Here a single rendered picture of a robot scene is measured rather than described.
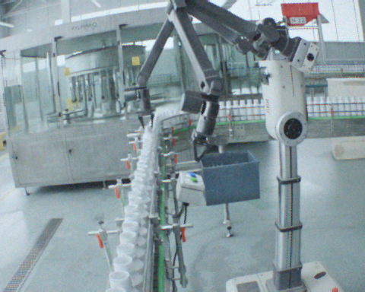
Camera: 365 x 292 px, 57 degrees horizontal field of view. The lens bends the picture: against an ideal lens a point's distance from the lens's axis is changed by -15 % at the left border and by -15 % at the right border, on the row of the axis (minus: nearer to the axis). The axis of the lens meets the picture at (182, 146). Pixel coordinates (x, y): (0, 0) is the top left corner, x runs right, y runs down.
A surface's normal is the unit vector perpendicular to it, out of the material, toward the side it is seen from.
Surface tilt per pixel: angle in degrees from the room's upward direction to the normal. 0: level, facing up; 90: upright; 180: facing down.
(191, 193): 90
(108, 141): 90
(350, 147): 90
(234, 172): 90
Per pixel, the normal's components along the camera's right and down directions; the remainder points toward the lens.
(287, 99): 0.06, 0.37
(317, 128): -0.27, 0.22
